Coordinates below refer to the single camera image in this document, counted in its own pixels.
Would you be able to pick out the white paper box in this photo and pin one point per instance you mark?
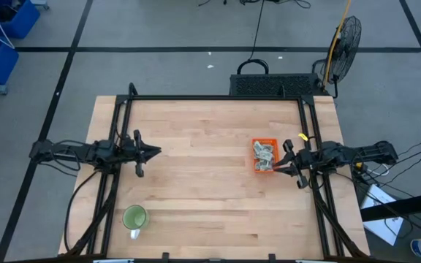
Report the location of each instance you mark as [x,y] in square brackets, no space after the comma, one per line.
[382,219]

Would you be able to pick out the black floor fan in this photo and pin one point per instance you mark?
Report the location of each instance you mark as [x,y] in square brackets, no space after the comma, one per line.
[345,47]

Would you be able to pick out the green-white sweetener packet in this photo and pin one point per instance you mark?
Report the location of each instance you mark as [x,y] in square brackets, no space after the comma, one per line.
[263,156]
[263,166]
[268,149]
[258,146]

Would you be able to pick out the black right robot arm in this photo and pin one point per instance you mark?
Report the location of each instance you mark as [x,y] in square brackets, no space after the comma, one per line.
[360,153]

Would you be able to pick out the black metal beam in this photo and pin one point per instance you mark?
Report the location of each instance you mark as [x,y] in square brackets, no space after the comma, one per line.
[404,204]

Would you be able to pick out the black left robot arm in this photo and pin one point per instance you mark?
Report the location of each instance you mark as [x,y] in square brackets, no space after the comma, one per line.
[71,151]

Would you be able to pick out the yellow tape tag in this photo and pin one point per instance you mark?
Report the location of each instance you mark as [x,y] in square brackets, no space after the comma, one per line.
[303,137]

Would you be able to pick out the black perforated computer case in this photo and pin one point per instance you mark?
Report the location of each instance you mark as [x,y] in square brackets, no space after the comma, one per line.
[272,85]

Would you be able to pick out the orange slotted plastic basket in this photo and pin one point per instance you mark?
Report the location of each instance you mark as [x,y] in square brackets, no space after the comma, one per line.
[277,153]

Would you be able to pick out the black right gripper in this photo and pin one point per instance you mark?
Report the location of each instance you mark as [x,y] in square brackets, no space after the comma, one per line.
[305,159]

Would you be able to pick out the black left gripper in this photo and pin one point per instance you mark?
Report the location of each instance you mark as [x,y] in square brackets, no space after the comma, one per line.
[132,153]

